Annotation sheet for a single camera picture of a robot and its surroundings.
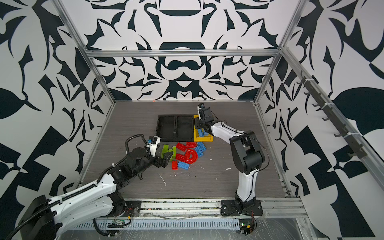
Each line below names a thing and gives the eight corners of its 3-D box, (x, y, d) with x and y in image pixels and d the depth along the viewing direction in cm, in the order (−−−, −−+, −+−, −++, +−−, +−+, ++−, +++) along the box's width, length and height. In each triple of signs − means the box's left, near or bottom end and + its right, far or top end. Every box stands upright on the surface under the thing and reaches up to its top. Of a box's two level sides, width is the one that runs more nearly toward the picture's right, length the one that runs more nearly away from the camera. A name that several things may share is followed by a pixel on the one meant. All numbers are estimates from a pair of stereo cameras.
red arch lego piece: (175, 163, 91) (175, 162, 89) (176, 149, 96) (176, 148, 95) (197, 163, 91) (197, 162, 89) (197, 149, 96) (197, 148, 95)
